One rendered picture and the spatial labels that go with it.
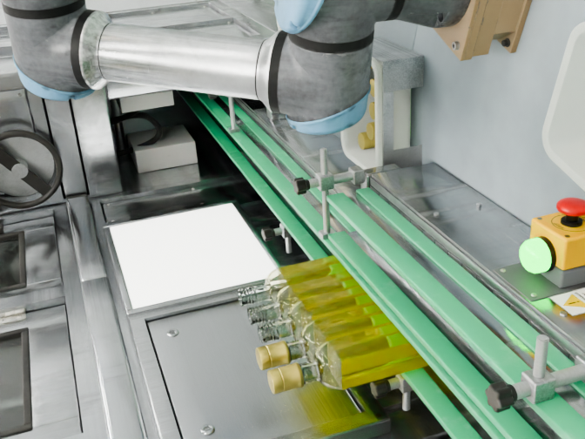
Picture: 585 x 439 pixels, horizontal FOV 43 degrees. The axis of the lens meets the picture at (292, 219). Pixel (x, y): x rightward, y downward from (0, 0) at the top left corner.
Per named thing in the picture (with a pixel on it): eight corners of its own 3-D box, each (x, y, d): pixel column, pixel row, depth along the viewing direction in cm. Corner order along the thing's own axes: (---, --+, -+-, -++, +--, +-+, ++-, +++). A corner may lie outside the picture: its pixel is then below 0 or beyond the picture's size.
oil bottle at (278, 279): (374, 271, 134) (263, 298, 128) (374, 244, 132) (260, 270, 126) (388, 286, 129) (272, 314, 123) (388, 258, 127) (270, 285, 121)
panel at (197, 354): (237, 209, 190) (104, 235, 181) (235, 198, 189) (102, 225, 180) (391, 433, 113) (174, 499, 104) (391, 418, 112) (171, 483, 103)
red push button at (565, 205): (547, 222, 93) (549, 198, 92) (574, 216, 94) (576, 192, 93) (568, 235, 90) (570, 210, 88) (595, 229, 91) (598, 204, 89)
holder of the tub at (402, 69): (382, 169, 154) (347, 175, 152) (381, 37, 142) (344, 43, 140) (421, 199, 139) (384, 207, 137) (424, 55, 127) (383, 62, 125)
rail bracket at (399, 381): (445, 388, 116) (367, 410, 113) (447, 352, 113) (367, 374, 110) (458, 402, 113) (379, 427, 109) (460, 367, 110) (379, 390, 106)
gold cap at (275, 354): (283, 352, 111) (255, 359, 110) (282, 334, 109) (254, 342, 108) (291, 368, 109) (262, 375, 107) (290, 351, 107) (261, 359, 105)
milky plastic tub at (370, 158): (379, 145, 152) (340, 152, 149) (379, 36, 142) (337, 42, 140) (420, 174, 137) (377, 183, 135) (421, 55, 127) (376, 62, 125)
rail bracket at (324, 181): (359, 225, 135) (295, 239, 132) (357, 138, 128) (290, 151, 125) (366, 232, 133) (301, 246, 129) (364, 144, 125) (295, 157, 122)
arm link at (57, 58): (368, 48, 93) (-18, 5, 103) (360, 149, 102) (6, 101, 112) (381, 13, 102) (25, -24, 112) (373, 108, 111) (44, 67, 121)
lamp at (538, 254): (533, 260, 95) (513, 266, 95) (535, 230, 93) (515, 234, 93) (554, 277, 91) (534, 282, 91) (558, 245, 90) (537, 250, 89)
